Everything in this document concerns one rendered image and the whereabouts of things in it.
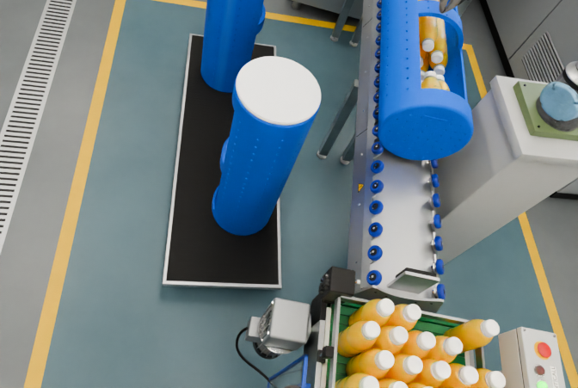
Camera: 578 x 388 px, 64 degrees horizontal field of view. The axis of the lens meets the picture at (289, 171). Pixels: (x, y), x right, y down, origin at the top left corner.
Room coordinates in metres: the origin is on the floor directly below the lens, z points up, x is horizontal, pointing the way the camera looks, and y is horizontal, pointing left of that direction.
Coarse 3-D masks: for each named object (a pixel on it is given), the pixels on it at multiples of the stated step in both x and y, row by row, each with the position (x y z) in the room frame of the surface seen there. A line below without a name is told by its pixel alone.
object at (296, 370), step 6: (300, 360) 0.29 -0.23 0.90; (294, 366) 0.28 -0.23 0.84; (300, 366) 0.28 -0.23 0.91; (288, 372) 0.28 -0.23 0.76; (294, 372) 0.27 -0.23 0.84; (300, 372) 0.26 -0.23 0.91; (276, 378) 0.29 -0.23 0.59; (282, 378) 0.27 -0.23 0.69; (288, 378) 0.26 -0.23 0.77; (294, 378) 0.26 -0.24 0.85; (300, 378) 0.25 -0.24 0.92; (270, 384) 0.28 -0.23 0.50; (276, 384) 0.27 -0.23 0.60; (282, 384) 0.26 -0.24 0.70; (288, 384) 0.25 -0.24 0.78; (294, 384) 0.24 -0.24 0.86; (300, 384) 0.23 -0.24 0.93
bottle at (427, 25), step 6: (420, 18) 1.45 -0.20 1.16; (426, 18) 1.44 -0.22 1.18; (432, 18) 1.45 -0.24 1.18; (420, 24) 1.43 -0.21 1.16; (426, 24) 1.41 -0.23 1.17; (432, 24) 1.42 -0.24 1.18; (420, 30) 1.40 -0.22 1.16; (426, 30) 1.39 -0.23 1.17; (432, 30) 1.39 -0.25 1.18; (420, 36) 1.38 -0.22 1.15; (426, 36) 1.37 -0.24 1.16; (432, 36) 1.37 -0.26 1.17; (420, 42) 1.38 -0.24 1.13
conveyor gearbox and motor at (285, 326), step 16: (272, 304) 0.41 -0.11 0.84; (288, 304) 0.43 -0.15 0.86; (304, 304) 0.45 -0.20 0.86; (256, 320) 0.39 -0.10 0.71; (272, 320) 0.37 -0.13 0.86; (288, 320) 0.39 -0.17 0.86; (304, 320) 0.40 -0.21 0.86; (256, 336) 0.35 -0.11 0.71; (272, 336) 0.33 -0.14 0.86; (288, 336) 0.34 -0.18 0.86; (304, 336) 0.36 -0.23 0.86; (240, 352) 0.33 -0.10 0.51; (256, 352) 0.34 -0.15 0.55; (272, 352) 0.32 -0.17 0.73; (288, 352) 0.34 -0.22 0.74; (256, 368) 0.31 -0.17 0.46
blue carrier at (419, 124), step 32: (384, 0) 1.56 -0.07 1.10; (416, 0) 1.46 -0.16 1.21; (448, 0) 1.75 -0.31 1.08; (384, 32) 1.38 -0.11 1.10; (416, 32) 1.30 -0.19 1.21; (448, 32) 1.59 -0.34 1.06; (384, 64) 1.22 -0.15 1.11; (416, 64) 1.16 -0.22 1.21; (448, 64) 1.43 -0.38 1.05; (384, 96) 1.08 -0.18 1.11; (416, 96) 1.03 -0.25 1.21; (448, 96) 1.06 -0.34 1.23; (384, 128) 0.99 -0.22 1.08; (416, 128) 1.01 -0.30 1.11; (448, 128) 1.02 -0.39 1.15
